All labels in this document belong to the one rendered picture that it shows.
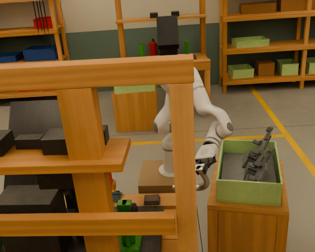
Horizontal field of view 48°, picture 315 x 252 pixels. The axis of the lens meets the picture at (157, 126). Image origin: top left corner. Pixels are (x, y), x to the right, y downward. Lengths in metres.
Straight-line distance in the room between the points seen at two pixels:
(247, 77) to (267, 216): 4.85
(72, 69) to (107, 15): 5.96
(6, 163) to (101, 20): 5.92
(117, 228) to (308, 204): 2.65
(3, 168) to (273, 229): 1.71
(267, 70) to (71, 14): 3.94
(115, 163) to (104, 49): 6.06
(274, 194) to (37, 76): 1.65
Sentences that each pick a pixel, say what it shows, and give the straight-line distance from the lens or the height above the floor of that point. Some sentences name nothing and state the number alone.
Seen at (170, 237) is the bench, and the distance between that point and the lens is 2.07.
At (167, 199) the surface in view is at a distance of 2.32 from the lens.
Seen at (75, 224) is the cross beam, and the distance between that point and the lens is 1.65.
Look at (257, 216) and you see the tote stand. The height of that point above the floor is 0.74.
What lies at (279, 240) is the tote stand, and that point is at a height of 0.56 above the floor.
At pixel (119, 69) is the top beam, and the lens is 1.34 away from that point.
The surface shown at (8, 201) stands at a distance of 1.96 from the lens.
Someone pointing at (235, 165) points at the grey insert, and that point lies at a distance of 2.78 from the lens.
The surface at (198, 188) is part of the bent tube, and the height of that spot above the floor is 1.22.
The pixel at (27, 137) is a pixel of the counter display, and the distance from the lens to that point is 1.71.
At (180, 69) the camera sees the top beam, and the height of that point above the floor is 1.90.
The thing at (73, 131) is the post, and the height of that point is 1.67.
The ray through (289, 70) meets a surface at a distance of 7.26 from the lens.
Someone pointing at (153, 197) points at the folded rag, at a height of 0.93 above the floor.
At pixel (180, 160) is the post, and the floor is 1.53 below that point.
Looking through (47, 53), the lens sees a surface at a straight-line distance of 7.10.
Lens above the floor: 2.24
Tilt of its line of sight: 23 degrees down
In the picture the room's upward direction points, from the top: 4 degrees counter-clockwise
